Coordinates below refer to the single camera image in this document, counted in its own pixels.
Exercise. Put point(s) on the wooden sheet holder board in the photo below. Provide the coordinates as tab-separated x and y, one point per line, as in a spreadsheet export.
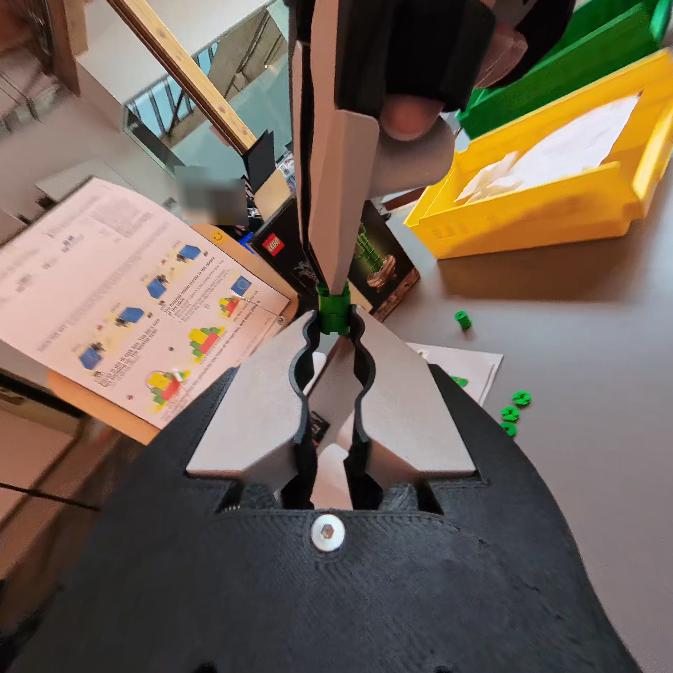
263	265

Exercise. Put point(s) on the black angled panel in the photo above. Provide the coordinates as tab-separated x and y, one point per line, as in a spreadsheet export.
260	157

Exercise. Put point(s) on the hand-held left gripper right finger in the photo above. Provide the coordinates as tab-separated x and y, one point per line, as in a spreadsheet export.
415	420

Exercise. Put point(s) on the yellow plastic bin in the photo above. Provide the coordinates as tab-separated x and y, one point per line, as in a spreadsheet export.
526	226

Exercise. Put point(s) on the grey desk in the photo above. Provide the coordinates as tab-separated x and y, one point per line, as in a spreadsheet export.
578	342

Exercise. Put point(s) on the printed instruction sheet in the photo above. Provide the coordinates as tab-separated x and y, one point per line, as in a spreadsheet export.
121	294

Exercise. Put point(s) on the white paper booklet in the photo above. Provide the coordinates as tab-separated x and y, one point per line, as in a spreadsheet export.
473	368

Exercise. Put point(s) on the wooden post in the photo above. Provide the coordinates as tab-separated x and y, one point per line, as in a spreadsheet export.
184	68

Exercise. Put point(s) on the pale wooden board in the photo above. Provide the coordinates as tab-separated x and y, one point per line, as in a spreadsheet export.
276	192

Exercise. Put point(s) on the small green cylinder brick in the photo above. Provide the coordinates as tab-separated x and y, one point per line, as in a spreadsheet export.
463	319

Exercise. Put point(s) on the yellow smiley sticker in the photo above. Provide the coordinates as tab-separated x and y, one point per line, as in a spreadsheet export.
218	236

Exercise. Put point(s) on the white plastic bags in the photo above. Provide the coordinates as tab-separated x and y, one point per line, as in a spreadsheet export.
568	142

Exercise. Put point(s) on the green round plate brick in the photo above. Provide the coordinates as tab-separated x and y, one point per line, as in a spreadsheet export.
510	413
521	398
508	429

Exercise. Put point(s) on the green toy brick stalk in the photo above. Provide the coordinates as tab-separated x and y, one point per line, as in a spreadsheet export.
333	313

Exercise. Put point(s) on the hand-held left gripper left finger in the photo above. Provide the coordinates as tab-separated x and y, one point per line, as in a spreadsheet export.
247	420

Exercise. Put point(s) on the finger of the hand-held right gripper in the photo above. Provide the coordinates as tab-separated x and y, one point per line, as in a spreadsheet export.
339	200
302	131

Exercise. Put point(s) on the black toy set box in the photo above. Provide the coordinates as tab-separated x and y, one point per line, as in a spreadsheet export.
386	263

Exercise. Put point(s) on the green plastic bin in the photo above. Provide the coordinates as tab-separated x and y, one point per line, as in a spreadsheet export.
557	68

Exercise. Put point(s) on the person's right hand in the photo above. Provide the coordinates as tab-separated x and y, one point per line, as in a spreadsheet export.
411	116

